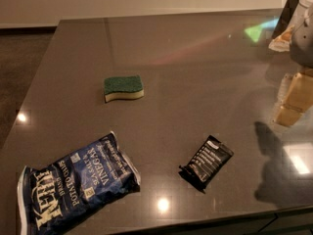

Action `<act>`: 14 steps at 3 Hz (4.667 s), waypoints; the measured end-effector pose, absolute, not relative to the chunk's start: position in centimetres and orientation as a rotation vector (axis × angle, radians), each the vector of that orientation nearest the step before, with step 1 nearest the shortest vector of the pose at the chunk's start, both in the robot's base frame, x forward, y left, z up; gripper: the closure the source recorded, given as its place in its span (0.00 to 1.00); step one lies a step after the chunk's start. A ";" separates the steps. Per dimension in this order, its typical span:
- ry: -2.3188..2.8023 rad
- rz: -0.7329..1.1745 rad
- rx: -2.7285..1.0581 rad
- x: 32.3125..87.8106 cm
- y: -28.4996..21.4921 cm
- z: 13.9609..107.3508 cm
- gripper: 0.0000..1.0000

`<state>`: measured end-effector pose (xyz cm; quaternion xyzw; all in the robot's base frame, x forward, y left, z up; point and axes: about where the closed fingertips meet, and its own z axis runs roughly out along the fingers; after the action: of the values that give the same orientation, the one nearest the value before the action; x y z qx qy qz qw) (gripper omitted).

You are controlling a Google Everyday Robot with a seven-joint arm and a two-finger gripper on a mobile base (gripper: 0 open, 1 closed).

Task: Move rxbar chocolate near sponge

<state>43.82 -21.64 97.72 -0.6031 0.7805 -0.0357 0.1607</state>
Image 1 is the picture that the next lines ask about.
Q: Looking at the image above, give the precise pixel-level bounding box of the black rxbar chocolate wrapper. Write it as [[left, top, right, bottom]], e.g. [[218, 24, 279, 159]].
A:
[[179, 135, 234, 192]]

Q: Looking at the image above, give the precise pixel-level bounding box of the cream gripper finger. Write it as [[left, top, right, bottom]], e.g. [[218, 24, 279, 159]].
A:
[[269, 25, 294, 52], [274, 72, 313, 126]]

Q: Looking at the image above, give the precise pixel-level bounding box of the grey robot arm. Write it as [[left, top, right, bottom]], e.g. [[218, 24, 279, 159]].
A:
[[269, 0, 313, 127]]

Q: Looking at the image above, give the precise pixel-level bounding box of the blue Kettle chips bag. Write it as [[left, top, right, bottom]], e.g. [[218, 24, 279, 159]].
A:
[[17, 133, 140, 235]]

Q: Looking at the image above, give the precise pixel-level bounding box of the green and yellow sponge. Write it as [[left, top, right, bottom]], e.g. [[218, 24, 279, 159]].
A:
[[104, 75, 144, 102]]

